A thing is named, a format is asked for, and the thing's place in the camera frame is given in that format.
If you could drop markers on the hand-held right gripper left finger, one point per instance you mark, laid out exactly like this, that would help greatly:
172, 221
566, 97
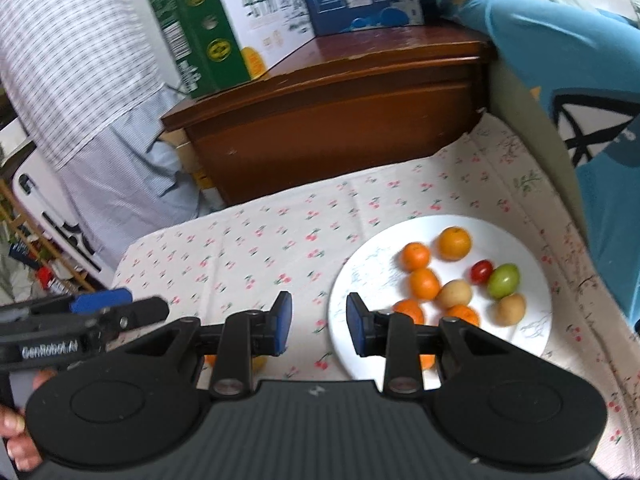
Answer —
283, 322

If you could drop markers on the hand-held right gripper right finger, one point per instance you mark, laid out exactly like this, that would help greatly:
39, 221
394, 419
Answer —
354, 322

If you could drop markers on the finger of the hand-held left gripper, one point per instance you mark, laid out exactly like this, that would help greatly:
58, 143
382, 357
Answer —
100, 301
135, 312

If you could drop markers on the orange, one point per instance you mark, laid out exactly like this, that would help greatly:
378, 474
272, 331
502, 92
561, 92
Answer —
425, 284
427, 361
415, 256
465, 314
409, 310
258, 362
455, 243

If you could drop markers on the white patterned plate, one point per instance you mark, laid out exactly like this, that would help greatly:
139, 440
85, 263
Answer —
380, 265

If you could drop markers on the brown round fruit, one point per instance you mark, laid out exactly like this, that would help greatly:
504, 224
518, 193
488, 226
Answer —
454, 294
510, 310

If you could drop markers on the red cherry tomato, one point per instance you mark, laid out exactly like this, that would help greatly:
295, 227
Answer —
482, 271

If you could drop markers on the green tomato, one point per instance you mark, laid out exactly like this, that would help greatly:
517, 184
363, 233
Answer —
504, 280

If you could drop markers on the person's left hand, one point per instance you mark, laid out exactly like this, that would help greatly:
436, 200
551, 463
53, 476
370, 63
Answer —
20, 440

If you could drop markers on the pile of assorted clutter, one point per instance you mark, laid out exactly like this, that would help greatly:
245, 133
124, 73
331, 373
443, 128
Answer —
25, 270

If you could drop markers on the cherry print cloth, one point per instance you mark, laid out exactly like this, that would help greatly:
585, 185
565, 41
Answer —
240, 255

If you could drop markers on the wooden rack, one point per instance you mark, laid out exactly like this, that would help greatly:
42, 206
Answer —
40, 245

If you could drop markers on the white slotted plastic panel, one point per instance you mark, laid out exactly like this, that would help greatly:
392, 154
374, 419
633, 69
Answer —
55, 210

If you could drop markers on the light blue striped shirt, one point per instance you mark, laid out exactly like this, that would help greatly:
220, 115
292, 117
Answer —
130, 175

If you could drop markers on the cardboard box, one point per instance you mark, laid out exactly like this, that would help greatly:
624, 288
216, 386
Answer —
187, 160

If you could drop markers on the brown wooden nightstand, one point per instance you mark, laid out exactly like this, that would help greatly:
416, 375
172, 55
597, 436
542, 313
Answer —
325, 110

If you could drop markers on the grey checkered cloth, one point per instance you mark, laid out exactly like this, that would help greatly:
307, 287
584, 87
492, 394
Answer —
70, 50

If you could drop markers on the green and white milk carton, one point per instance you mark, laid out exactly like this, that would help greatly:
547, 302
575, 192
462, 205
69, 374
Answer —
225, 25

